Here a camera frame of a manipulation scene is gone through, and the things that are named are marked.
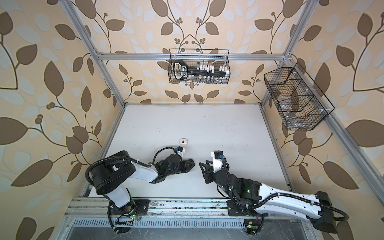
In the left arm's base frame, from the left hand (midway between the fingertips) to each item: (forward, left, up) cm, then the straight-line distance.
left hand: (196, 165), depth 86 cm
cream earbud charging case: (+16, +9, -1) cm, 18 cm away
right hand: (-6, -4, +14) cm, 16 cm away
